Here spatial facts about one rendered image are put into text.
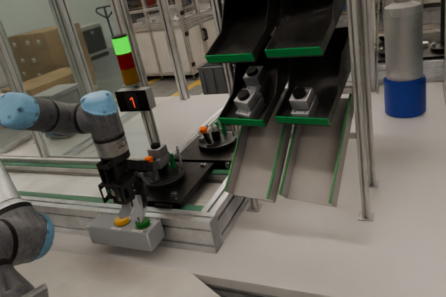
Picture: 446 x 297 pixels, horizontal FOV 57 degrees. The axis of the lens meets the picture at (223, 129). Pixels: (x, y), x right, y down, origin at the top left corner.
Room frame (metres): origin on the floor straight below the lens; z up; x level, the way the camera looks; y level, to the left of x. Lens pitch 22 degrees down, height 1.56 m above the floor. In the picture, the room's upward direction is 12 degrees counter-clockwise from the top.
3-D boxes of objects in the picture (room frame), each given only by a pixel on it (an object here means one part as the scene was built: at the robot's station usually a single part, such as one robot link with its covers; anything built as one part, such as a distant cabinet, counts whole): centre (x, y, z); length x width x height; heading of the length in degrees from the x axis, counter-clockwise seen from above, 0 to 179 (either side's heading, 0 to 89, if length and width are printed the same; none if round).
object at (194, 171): (1.17, 0.21, 0.96); 0.24 x 0.24 x 0.02; 62
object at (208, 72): (3.24, -0.26, 0.73); 0.62 x 0.42 x 0.23; 62
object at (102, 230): (0.99, 0.32, 0.93); 0.21 x 0.07 x 0.06; 62
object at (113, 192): (0.93, 0.28, 1.13); 0.09 x 0.08 x 0.12; 152
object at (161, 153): (1.18, 0.21, 1.06); 0.08 x 0.04 x 0.07; 152
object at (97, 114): (0.94, 0.27, 1.29); 0.09 x 0.08 x 0.11; 69
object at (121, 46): (1.33, 0.26, 1.39); 0.05 x 0.05 x 0.05
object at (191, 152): (1.37, 0.03, 1.01); 0.24 x 0.24 x 0.13; 62
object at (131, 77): (1.33, 0.26, 1.29); 0.05 x 0.05 x 0.05
